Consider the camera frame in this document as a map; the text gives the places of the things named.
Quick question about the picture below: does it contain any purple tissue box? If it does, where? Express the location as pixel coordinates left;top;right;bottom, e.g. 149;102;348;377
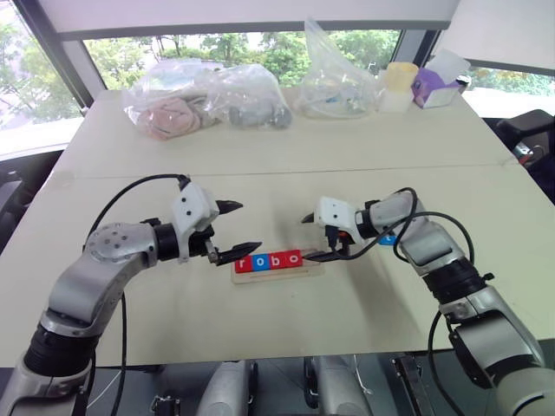
411;48;472;108

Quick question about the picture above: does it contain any white translucent container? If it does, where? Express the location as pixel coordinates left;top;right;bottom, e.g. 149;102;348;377
377;85;411;114

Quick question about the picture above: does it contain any clear bag with pink plush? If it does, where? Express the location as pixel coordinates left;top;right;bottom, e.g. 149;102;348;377
123;59;227;142

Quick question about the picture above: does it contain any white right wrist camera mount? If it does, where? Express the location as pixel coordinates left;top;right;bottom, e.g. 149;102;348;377
314;196;364;246

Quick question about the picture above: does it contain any grey rounded shape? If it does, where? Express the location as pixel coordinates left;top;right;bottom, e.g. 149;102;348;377
304;355;370;416
202;359;258;416

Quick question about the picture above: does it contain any clear bag with grey items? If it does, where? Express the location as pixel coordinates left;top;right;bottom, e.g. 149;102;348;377
212;63;294;131

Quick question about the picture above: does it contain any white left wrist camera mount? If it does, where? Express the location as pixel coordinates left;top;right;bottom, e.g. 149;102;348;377
170;180;220;262

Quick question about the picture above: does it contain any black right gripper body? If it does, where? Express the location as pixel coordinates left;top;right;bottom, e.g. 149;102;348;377
324;225;350;257

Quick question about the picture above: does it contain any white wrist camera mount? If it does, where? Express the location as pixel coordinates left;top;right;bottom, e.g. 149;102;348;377
314;196;364;246
170;180;220;262

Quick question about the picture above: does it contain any dark chair beside table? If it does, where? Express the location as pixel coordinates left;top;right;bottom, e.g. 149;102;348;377
0;151;67;257

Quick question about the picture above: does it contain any black office chair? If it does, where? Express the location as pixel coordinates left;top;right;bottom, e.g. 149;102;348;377
495;108;555;198

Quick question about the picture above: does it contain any grey window frame post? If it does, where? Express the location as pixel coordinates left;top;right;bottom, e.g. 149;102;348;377
15;0;95;119
391;29;440;70

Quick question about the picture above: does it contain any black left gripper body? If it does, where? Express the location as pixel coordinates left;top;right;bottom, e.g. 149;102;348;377
186;224;219;264

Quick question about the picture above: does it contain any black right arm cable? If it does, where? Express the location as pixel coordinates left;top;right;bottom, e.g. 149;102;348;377
327;186;476;416

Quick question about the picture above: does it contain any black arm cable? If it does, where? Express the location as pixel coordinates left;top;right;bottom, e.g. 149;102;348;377
86;172;192;416
327;186;476;416

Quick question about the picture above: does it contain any black bracket under table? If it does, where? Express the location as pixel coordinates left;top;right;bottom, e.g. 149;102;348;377
391;354;435;416

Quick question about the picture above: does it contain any wooden block tray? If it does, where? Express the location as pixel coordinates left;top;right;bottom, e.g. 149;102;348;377
231;247;326;285

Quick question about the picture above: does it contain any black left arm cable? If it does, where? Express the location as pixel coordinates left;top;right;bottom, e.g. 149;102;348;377
86;172;192;416

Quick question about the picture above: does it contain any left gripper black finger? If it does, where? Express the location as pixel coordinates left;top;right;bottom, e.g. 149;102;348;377
215;198;245;217
214;241;264;266

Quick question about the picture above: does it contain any tall clear plastic bag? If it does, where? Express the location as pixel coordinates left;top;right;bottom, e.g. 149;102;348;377
294;16;382;120

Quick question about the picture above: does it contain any white roller blind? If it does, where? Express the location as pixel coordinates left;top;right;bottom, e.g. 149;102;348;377
36;0;461;35

